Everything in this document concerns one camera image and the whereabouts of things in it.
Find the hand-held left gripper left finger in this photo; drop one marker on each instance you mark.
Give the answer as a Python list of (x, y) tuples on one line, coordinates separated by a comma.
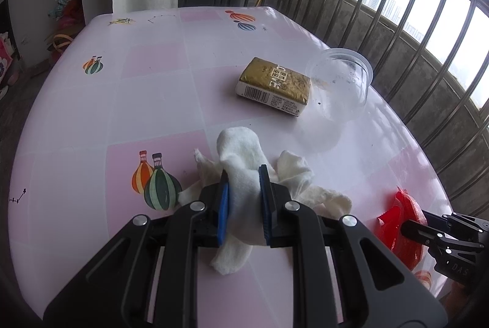
[(223, 213)]

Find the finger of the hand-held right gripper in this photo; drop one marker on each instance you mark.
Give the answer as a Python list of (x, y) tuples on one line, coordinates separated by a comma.
[(439, 218), (418, 230)]

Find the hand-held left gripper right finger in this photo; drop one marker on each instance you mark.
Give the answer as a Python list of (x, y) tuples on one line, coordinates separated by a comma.
[(264, 206)]

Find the red plastic bag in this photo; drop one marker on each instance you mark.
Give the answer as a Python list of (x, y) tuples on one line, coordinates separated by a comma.
[(397, 217)]

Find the white tissue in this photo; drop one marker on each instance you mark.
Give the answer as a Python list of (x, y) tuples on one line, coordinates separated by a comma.
[(238, 160)]

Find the person's right forearm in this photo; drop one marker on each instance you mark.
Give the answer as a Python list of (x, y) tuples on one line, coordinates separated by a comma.
[(460, 293)]

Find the gold wrapped pack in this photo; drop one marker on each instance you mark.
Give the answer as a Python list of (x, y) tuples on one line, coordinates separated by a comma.
[(273, 85)]

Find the clear plastic cup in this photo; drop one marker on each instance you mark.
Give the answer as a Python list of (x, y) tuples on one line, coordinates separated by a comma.
[(340, 83)]

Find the pile of colourful items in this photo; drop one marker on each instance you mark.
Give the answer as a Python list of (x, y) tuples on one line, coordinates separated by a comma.
[(65, 18)]

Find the pink floral cloth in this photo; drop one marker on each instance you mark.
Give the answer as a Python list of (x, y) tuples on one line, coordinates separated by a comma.
[(4, 57)]

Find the black metal frame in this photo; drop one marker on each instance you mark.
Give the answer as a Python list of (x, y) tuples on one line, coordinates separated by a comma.
[(10, 22)]

